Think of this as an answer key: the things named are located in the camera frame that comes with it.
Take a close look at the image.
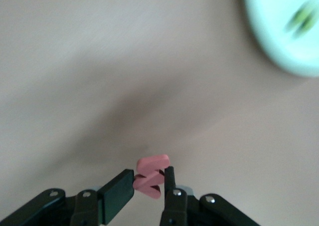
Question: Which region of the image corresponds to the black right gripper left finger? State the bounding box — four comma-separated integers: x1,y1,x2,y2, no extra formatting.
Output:
71,169,136,226

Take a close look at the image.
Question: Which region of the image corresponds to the red letter w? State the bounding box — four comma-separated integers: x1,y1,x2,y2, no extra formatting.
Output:
133,154,169,200

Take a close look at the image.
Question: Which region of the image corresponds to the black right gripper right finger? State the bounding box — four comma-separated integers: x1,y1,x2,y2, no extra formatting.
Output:
159,166,188,226

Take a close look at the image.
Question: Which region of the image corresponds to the light green plate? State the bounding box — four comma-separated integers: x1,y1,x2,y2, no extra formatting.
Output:
243,0,319,78

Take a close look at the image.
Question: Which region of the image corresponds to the green letter u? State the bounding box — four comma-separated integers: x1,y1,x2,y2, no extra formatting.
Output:
284,0,319,39

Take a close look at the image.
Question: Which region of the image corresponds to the brown table mat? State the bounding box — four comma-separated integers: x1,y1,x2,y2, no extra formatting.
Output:
0,0,319,226

